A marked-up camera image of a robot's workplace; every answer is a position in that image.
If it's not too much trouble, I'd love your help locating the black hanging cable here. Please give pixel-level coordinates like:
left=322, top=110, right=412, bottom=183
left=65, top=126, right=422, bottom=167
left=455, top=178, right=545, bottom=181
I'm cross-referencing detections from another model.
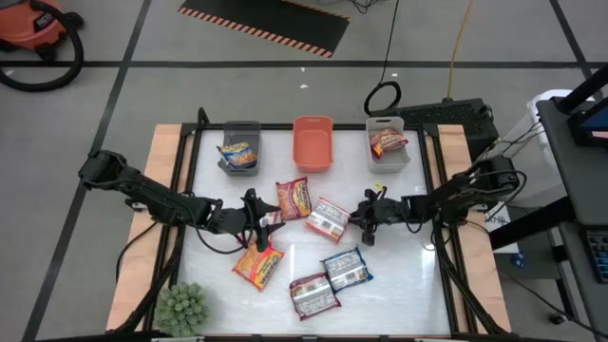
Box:
left=349, top=0, right=381, bottom=14
left=363, top=0, right=403, bottom=117

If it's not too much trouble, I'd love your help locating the black stand beam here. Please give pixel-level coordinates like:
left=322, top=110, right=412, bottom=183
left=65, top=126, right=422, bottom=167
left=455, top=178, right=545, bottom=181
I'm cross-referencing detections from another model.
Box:
left=555, top=64, right=608, bottom=115

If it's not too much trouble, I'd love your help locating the orange shop vacuum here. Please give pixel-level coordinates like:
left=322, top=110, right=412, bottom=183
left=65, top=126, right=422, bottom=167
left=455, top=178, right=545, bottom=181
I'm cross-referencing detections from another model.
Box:
left=0, top=0, right=85, bottom=53

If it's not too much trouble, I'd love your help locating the white waste bin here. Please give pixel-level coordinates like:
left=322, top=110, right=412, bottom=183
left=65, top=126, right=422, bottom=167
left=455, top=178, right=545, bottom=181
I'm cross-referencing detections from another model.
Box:
left=526, top=88, right=576, bottom=140

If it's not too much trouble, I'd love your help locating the dark grey plastic bin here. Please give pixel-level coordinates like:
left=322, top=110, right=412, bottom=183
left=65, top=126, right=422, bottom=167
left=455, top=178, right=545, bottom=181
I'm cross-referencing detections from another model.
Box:
left=217, top=120, right=263, bottom=178

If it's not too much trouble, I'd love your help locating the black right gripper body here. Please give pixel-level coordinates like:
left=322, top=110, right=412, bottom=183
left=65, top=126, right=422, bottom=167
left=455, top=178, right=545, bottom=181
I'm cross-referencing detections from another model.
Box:
left=362, top=188, right=409, bottom=247

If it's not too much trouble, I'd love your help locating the black metal table frame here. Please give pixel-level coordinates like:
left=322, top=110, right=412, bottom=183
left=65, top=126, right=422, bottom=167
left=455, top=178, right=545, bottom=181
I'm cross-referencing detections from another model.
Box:
left=113, top=106, right=512, bottom=341

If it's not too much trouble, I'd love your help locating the black computer case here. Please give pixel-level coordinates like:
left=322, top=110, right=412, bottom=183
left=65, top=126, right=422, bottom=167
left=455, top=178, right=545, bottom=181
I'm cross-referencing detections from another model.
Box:
left=370, top=97, right=501, bottom=162

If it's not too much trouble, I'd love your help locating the white paper sheet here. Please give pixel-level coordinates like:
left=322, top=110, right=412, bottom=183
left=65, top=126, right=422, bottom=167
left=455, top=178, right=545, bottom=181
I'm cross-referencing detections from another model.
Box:
left=484, top=201, right=522, bottom=256

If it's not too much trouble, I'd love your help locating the light grey plastic bin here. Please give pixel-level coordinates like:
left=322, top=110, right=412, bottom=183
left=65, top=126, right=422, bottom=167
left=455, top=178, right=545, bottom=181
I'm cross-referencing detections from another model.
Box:
left=365, top=116, right=412, bottom=175

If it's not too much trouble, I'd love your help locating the grey side desk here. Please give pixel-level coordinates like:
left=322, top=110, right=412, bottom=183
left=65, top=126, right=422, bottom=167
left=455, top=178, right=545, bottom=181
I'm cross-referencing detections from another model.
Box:
left=536, top=97, right=608, bottom=229

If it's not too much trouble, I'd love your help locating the red vacuum cleaner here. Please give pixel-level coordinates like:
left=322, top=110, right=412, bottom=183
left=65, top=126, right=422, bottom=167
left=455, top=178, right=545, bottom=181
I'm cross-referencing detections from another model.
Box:
left=0, top=1, right=86, bottom=93

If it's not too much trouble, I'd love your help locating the yellow hanging cable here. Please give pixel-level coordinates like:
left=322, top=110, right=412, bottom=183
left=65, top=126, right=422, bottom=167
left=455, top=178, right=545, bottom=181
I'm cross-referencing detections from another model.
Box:
left=446, top=0, right=476, bottom=101

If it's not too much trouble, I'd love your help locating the black keyboard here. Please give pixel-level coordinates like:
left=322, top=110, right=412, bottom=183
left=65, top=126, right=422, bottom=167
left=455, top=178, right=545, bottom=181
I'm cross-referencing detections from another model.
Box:
left=583, top=227, right=608, bottom=285

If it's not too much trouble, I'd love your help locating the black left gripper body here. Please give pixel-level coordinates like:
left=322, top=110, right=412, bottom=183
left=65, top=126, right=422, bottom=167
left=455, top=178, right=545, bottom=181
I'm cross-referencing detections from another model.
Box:
left=210, top=187, right=268, bottom=254

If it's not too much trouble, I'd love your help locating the roast beef Maruchan ramen packet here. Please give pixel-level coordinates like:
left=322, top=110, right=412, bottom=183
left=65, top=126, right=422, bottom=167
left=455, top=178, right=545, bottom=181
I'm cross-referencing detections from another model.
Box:
left=288, top=272, right=342, bottom=322
left=305, top=196, right=352, bottom=243
left=369, top=126, right=409, bottom=161

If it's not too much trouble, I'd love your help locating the wooden side board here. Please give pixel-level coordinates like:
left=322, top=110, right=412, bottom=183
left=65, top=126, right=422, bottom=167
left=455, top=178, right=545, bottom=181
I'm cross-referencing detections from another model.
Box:
left=106, top=123, right=196, bottom=332
left=425, top=123, right=512, bottom=333

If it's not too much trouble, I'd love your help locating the black monitor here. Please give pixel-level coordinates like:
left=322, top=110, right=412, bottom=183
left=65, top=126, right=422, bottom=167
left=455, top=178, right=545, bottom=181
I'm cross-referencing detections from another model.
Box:
left=567, top=106, right=608, bottom=148

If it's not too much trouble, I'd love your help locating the black hazard-striped floor mat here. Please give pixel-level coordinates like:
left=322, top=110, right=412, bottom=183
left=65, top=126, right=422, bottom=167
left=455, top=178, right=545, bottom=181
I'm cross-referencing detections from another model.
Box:
left=178, top=0, right=352, bottom=59

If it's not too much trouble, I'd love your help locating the green artificial succulent plant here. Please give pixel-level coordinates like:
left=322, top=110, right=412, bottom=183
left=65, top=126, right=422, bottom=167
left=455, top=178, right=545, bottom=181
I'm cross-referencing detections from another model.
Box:
left=152, top=282, right=211, bottom=338

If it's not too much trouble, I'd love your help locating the blue Maruchan ramen packet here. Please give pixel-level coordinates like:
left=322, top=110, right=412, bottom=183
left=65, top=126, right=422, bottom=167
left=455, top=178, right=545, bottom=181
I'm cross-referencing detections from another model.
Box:
left=320, top=245, right=374, bottom=293
left=217, top=141, right=259, bottom=171

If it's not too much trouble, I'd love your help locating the orange plastic bin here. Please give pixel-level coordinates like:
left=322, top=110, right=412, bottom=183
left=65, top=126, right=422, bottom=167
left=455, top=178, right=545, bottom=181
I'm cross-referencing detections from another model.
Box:
left=292, top=115, right=335, bottom=173

